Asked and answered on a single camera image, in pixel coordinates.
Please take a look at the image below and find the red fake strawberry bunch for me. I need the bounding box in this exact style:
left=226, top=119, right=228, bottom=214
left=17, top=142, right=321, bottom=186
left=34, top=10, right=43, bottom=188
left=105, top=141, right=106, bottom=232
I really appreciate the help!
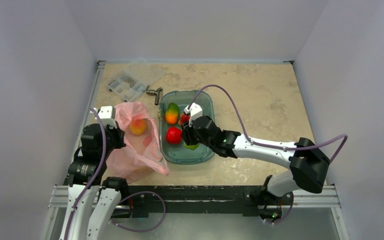
left=178, top=112, right=191, bottom=126

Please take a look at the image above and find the red yellow fake apple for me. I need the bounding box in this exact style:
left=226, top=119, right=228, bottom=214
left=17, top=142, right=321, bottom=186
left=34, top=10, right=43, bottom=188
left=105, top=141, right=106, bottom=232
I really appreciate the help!
left=165, top=127, right=182, bottom=145

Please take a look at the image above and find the orange fake peach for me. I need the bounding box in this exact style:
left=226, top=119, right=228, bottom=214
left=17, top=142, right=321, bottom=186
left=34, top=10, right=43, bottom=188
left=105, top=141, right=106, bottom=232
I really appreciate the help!
left=128, top=119, right=148, bottom=136

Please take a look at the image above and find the pink plastic bag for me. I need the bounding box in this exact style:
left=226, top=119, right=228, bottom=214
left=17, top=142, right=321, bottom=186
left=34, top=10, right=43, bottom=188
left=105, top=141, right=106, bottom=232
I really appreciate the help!
left=106, top=101, right=170, bottom=184

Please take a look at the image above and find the green yellow fake fruit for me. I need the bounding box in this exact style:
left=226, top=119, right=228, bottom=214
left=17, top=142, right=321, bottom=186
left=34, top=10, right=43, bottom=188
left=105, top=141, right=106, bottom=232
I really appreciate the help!
left=183, top=142, right=200, bottom=151

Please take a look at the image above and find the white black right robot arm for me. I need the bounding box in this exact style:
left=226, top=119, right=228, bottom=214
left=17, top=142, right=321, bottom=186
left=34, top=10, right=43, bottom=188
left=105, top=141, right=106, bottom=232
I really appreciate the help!
left=181, top=116, right=330, bottom=204

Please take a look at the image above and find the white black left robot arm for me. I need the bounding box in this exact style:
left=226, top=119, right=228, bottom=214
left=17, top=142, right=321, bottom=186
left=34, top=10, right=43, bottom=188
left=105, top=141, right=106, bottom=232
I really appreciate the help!
left=59, top=123, right=129, bottom=240

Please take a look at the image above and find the green orange fake mango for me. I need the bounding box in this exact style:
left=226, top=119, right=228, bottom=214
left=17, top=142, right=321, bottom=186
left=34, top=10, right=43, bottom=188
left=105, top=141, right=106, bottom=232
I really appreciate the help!
left=164, top=102, right=180, bottom=125

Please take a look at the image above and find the teal transparent plastic tray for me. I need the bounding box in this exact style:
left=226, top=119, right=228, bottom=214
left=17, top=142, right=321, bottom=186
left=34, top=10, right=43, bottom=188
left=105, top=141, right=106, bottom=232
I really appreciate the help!
left=158, top=90, right=217, bottom=165

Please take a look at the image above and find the clear plastic screw organizer box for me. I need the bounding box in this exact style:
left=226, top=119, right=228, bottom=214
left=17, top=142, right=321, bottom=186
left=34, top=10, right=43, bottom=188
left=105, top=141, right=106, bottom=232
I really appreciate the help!
left=106, top=57, right=165, bottom=102

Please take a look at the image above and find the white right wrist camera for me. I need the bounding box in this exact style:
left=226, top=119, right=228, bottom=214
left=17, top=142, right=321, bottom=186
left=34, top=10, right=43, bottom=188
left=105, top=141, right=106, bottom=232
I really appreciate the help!
left=183, top=102, right=203, bottom=127

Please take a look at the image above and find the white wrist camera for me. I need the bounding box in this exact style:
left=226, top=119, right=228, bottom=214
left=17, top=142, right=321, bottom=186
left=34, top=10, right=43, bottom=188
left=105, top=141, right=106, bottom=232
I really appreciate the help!
left=89, top=106, right=118, bottom=129
left=183, top=102, right=203, bottom=127

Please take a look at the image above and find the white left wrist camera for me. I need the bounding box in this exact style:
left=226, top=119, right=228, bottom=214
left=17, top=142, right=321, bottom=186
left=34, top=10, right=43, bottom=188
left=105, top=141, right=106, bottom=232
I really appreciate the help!
left=89, top=106, right=118, bottom=129

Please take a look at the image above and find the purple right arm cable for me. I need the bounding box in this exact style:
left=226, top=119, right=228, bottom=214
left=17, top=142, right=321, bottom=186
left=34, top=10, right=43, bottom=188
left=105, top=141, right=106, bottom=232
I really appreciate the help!
left=187, top=84, right=349, bottom=226

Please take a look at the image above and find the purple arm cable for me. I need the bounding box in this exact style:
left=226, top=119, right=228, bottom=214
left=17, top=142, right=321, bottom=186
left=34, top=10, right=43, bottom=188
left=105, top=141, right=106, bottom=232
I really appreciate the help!
left=187, top=84, right=349, bottom=226
left=62, top=107, right=168, bottom=240

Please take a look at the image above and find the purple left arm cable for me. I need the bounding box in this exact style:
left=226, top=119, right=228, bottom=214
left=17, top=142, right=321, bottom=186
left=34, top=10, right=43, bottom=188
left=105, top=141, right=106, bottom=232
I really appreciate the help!
left=62, top=107, right=168, bottom=240

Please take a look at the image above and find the aluminium frame rail left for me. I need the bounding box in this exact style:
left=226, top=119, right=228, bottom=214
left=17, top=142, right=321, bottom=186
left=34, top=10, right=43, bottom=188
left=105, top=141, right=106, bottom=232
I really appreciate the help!
left=68, top=60, right=107, bottom=163

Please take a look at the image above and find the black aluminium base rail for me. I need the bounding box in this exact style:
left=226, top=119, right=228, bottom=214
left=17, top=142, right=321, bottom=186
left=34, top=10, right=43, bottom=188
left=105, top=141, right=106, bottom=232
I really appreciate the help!
left=48, top=184, right=341, bottom=220

